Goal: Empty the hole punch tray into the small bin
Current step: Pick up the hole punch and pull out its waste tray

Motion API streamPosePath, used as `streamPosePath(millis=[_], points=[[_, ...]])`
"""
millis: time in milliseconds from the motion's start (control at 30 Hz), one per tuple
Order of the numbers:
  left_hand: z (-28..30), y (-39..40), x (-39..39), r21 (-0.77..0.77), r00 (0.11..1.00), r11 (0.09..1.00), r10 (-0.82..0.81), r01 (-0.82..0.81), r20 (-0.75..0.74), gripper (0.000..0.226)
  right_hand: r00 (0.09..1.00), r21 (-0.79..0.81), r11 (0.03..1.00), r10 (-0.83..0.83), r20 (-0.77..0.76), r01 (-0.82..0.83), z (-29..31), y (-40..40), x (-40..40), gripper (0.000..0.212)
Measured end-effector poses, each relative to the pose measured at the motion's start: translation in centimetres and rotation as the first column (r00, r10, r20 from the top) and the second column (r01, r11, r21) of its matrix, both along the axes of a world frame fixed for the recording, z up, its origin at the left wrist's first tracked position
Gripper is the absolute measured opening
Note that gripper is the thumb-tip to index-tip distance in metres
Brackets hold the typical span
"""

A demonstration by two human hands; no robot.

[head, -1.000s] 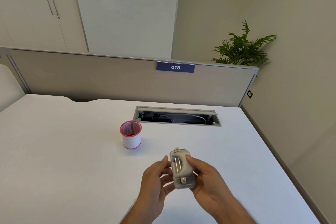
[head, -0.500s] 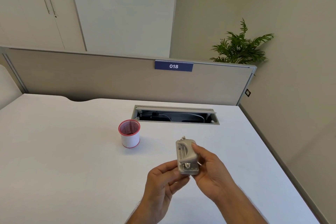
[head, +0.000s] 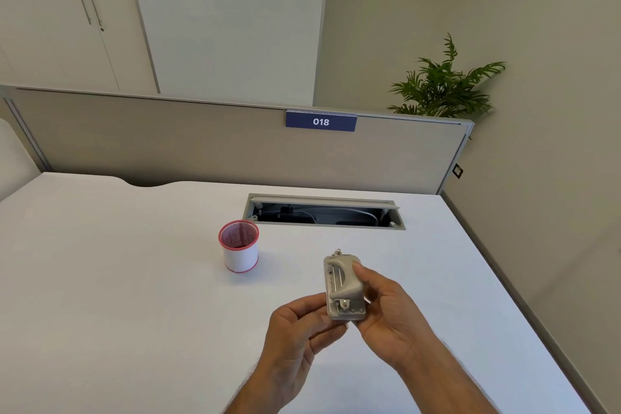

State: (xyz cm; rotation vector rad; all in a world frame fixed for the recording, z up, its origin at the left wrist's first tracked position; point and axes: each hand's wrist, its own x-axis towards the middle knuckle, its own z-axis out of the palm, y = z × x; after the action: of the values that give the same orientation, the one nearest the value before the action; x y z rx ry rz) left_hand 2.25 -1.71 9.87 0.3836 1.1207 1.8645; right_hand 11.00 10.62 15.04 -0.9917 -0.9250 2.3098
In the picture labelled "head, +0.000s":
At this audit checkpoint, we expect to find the person's left hand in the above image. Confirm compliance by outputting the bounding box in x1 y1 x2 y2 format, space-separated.
262 292 348 399

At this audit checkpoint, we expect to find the person's right hand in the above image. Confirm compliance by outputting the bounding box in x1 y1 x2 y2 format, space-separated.
348 263 437 374

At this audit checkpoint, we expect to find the grey metal hole punch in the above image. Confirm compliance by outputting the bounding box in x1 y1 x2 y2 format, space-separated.
323 249 368 322

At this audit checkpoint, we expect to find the person's left forearm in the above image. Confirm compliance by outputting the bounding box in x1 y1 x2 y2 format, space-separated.
225 364 304 414

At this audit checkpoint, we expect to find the person's right forearm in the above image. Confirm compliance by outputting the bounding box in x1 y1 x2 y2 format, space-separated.
395 333 500 414

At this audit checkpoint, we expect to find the red and white mesh cup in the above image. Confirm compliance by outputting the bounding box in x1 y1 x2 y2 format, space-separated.
218 220 260 274

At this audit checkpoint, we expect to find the blue label sign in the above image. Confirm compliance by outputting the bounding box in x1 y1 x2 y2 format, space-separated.
285 109 358 133

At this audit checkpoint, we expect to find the beige desk divider panel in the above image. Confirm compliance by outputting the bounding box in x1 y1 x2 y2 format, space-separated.
0 84 475 196

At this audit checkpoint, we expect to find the green potted plant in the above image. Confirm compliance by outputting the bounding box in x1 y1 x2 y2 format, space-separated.
387 32 507 139

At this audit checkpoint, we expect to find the frosted glass whiteboard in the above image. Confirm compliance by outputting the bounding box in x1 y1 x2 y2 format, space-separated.
124 0 332 108

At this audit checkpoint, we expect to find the beige cabinet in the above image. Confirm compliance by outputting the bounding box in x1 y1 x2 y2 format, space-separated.
0 0 161 95

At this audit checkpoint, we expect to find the silver cabinet handle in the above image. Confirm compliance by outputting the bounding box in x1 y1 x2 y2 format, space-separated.
74 0 94 27
85 0 106 32

